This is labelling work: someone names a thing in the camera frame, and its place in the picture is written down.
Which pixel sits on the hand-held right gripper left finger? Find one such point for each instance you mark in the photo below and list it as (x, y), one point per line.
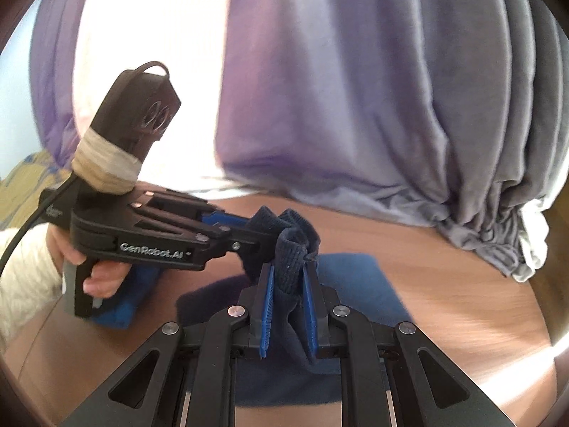
(266, 316)

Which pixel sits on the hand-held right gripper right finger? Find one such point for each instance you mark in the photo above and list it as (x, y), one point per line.
(311, 316)

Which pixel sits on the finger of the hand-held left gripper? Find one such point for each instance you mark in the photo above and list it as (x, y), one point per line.
(186, 213)
(222, 240)

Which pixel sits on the navy blue pants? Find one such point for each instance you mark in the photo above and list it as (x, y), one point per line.
(289, 258)

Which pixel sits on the person's left forearm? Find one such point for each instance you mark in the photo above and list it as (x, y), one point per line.
(22, 280)

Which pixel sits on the person's left hand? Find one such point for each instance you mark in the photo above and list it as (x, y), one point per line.
(104, 281)

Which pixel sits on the grey purple curtain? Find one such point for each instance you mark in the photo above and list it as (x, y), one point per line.
(53, 75)
(378, 98)

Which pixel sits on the blue folded garment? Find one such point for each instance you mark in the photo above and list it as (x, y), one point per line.
(120, 311)

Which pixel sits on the yellow plaid scarf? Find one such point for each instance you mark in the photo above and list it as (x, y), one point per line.
(22, 187)

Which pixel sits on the white curtain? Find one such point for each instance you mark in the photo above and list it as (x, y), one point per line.
(533, 240)

